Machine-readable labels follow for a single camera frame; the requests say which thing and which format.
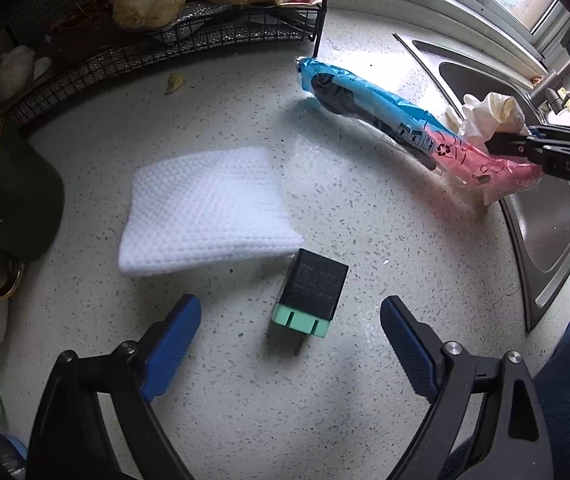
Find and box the blue pink plastic wrapper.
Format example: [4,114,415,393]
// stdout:
[296,56,543,205]

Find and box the grey kitchen faucet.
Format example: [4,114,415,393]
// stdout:
[528,58,570,114]

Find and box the black green power adapter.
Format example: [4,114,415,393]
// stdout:
[271,248,349,356]

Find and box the black wire rack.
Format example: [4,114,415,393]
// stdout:
[0,0,327,126]

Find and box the white folded cloth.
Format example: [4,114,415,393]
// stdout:
[118,148,303,278]

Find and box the dark green utensil mug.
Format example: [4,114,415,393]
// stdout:
[0,126,64,302]

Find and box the stainless steel sink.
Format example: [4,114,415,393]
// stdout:
[392,32,570,334]

